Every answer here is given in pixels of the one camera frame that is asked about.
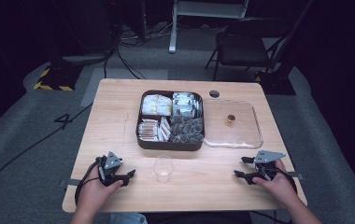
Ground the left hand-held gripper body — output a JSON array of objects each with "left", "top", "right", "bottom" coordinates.
[{"left": 97, "top": 151, "right": 124, "bottom": 188}]

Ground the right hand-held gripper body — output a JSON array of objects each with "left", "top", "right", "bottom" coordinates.
[{"left": 249, "top": 149, "right": 287, "bottom": 183}]

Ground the person's right hand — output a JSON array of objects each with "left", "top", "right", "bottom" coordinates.
[{"left": 251, "top": 159, "right": 295, "bottom": 209}]

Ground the person's left hand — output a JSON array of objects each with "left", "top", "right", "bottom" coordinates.
[{"left": 76, "top": 164, "right": 124, "bottom": 216}]

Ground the brown compartment box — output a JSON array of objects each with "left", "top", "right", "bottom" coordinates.
[{"left": 135, "top": 90, "right": 206, "bottom": 152}]

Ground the clear plastic cup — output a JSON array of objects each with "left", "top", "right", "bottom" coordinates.
[{"left": 152, "top": 155, "right": 176, "bottom": 184}]

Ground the person's blue jeans leg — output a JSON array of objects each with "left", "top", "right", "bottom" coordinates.
[{"left": 109, "top": 212, "right": 149, "bottom": 224}]

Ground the clear lid with brown knob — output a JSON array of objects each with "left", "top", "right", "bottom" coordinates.
[{"left": 202, "top": 99, "right": 264, "bottom": 149}]

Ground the pile of white stick packets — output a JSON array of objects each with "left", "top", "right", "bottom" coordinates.
[{"left": 137, "top": 117, "right": 172, "bottom": 143}]

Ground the pile of grey tea bags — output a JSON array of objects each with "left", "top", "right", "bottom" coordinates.
[{"left": 169, "top": 115, "right": 205, "bottom": 145}]

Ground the pile of white yellow packets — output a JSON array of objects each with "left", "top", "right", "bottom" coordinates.
[{"left": 140, "top": 93, "right": 173, "bottom": 117}]

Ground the pile of white blue packets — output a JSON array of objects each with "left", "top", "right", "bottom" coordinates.
[{"left": 172, "top": 91, "right": 203, "bottom": 118}]

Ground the black yellow striped stand base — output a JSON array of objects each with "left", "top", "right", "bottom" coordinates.
[{"left": 33, "top": 63, "right": 83, "bottom": 92}]

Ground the black folding chair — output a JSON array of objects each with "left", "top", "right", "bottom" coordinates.
[{"left": 205, "top": 17, "right": 295, "bottom": 82}]

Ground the white metal stand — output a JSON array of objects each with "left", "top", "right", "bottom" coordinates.
[{"left": 168, "top": 0, "right": 250, "bottom": 54}]

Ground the right hand-held gripper black cable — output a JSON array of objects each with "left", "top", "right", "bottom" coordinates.
[{"left": 277, "top": 167, "right": 299, "bottom": 195}]

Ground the black floor cable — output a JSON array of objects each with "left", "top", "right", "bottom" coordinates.
[{"left": 0, "top": 102, "right": 93, "bottom": 196}]

